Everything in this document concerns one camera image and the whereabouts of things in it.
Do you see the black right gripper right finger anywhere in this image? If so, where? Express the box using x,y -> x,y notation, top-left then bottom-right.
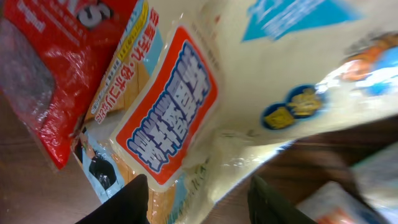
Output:
248,175 -> 317,224

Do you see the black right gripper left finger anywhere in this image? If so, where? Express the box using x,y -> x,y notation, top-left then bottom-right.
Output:
76,174 -> 149,224

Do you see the orange Kleenex tissue pack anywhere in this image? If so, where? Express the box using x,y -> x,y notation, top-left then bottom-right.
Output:
297,142 -> 397,224

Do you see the cream rice cracker bag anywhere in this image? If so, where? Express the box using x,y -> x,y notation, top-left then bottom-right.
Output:
73,0 -> 397,223

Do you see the red snack bag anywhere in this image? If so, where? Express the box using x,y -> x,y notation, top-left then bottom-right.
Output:
1,0 -> 136,169

